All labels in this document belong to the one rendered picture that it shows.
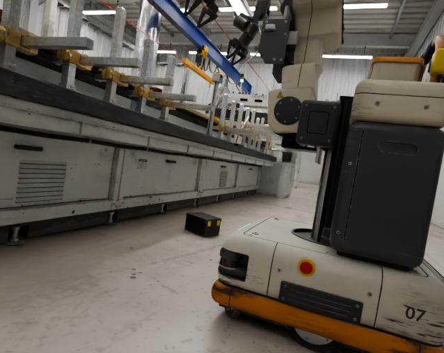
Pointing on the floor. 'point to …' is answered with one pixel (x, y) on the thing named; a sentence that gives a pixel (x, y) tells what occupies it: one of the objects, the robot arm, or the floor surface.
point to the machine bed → (93, 169)
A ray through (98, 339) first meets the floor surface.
